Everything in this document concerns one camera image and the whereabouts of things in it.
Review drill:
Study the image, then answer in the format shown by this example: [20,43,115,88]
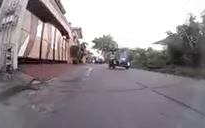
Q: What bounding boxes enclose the motor tricycle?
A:
[108,49,132,71]

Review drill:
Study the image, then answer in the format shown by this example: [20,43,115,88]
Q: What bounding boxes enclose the green tree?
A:
[91,33,119,61]

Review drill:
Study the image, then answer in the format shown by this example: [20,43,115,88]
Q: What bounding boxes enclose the pale building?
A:
[68,26,84,64]

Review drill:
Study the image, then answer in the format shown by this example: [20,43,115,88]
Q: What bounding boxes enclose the grey asphalt road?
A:
[0,63,205,128]

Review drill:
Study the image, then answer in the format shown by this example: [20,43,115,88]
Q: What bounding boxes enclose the red paved forecourt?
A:
[18,63,91,81]

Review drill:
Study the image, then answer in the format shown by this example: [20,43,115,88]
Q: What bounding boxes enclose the large building with canopy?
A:
[0,0,74,73]

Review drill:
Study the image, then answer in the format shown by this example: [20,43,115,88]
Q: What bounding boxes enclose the building with grey roof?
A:
[152,34,178,48]

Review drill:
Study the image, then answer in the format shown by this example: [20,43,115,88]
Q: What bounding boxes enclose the grass verge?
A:
[129,63,205,82]

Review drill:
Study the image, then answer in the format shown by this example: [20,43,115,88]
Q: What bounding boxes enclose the row of bushes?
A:
[128,8,205,71]

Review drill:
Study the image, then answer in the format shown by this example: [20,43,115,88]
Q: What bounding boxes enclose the broken concrete pavement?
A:
[0,69,41,103]

